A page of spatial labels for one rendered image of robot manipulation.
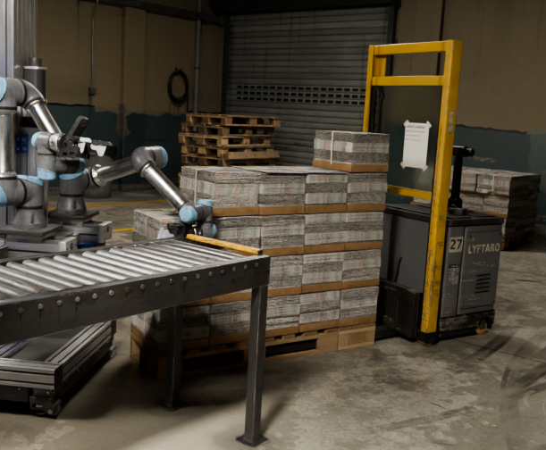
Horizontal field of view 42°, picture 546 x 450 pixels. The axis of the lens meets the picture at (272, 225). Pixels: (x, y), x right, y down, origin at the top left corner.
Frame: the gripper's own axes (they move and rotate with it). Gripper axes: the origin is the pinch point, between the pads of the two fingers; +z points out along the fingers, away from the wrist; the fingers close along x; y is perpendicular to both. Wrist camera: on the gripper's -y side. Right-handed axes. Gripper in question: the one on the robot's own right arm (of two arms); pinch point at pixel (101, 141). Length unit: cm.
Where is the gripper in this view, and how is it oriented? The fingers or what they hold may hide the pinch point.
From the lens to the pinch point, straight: 285.0
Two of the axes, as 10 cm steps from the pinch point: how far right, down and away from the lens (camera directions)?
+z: 8.5, 1.3, -5.1
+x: -5.1, -0.3, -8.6
